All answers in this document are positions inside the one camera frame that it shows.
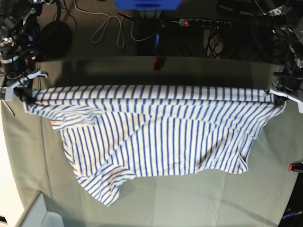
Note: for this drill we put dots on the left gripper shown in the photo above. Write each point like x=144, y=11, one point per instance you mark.
x=287, y=86

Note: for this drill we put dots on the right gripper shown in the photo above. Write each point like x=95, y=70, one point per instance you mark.
x=14, y=80

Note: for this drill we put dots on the blue white striped t-shirt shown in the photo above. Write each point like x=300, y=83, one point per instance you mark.
x=115, y=133

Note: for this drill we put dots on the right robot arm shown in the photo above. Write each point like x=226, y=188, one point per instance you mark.
x=19, y=31

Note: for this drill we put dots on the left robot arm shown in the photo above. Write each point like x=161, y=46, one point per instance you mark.
x=286, y=18

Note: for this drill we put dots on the green table cloth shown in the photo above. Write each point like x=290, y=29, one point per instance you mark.
x=31, y=156

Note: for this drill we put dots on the red black clamp right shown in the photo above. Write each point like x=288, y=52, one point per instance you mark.
x=296, y=167

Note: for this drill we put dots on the red black clamp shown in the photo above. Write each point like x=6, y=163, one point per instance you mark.
x=158, y=63
x=296, y=167

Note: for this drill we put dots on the white power strip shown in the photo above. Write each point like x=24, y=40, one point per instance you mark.
x=205, y=24

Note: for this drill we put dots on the black box with labels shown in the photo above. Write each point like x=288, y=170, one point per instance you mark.
x=236, y=7

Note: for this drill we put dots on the white bin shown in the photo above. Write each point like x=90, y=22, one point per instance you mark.
x=37, y=215

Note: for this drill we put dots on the red black clamp top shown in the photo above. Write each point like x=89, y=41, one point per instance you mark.
x=158, y=63

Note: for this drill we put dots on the blue box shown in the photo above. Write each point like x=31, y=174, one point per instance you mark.
x=147, y=4

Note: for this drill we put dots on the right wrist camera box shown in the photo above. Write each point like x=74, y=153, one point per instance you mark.
x=6, y=93

